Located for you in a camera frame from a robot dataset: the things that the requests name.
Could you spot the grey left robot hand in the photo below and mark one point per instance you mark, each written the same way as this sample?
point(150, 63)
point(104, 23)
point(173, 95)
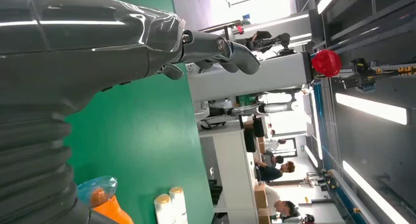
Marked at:
point(81, 47)

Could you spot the orange detergent bottle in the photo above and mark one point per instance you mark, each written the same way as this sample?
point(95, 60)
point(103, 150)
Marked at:
point(110, 209)

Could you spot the white shampoo bottle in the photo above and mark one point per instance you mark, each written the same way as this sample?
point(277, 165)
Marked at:
point(179, 203)
point(164, 211)

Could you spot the white robot stand machine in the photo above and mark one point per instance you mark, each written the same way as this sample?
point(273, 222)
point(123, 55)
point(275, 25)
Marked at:
point(260, 76)

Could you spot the black office chair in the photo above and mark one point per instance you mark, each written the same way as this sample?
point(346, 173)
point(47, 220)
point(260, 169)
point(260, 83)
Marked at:
point(252, 136)

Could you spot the white cabinet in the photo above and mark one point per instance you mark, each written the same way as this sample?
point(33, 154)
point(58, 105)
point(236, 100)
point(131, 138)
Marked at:
point(232, 170)

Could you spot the person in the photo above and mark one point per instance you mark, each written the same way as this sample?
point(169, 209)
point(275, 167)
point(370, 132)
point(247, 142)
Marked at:
point(271, 172)
point(274, 144)
point(282, 206)

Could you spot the brown cardboard box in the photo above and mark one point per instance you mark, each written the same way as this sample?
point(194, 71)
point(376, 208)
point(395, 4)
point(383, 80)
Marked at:
point(260, 196)

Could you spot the red honeycomb lantern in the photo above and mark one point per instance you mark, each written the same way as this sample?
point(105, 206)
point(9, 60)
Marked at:
point(326, 63)

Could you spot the ceiling light bar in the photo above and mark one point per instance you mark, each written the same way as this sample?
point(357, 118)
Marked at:
point(328, 0)
point(373, 193)
point(370, 108)

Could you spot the black yellow ceiling hoist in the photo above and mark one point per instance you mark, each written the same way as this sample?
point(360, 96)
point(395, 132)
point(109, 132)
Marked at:
point(364, 71)

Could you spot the black camera on mount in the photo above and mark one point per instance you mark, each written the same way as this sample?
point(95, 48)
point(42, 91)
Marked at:
point(263, 42)

